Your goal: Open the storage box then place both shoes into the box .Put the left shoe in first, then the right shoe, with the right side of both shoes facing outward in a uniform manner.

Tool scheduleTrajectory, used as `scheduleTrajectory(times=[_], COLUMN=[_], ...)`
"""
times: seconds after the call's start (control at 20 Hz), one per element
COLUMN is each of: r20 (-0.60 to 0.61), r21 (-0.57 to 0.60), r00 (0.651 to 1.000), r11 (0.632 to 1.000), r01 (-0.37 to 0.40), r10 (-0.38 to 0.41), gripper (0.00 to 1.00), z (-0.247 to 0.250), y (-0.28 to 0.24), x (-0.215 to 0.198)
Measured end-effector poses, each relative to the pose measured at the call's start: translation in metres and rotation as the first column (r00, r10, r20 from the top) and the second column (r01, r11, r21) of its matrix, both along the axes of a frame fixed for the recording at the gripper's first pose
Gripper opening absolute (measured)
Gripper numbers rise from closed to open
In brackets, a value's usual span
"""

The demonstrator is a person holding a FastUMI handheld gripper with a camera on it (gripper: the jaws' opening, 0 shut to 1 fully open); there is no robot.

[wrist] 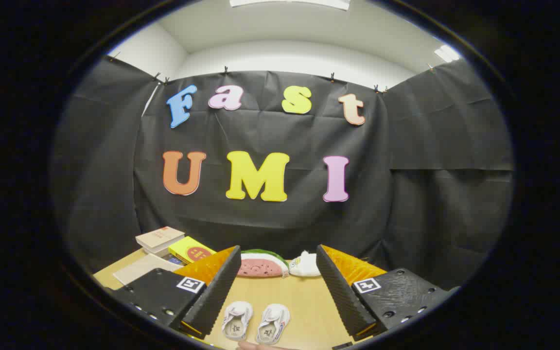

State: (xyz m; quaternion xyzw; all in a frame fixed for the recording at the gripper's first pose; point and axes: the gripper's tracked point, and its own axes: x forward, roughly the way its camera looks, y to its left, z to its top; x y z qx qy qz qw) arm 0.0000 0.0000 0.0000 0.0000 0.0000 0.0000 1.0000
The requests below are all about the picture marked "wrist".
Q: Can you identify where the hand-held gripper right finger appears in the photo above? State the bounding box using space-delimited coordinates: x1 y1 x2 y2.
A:
315 244 460 342

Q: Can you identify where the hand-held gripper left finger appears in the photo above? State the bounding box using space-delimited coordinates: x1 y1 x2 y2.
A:
106 245 243 340

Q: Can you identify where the white canvas shoe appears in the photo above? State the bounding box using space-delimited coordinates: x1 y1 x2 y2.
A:
221 301 254 341
255 303 291 345

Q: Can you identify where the beige fabric storage box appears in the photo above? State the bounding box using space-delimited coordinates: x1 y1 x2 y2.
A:
112 253 184 287

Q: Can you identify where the white plush toy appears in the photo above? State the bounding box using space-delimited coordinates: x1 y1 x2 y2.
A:
288 250 321 278

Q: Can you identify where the yellow book with red circle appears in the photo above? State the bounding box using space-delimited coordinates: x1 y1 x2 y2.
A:
168 236 217 265

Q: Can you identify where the watermelon slice plush toy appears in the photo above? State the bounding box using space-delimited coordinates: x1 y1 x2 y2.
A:
238 249 290 279

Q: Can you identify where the grey book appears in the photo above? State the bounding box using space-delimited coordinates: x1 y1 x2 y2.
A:
144 245 175 259

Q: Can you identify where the beige paperback book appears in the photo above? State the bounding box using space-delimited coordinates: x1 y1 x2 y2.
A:
135 226 186 254

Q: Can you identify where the ceiling light panel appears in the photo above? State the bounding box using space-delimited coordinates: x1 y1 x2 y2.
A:
434 44 461 63
229 0 351 11

